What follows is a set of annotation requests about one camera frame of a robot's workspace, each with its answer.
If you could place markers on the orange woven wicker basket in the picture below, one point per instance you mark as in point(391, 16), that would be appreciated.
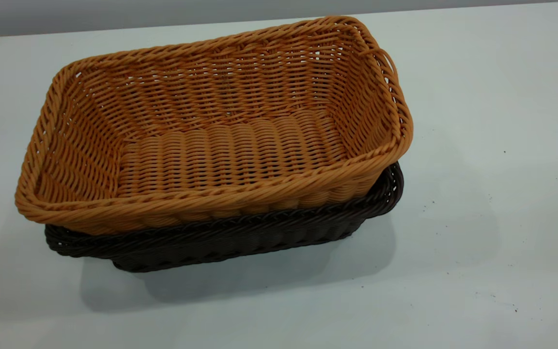
point(230, 155)

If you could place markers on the black woven wicker basket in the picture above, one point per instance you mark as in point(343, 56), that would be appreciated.
point(235, 242)

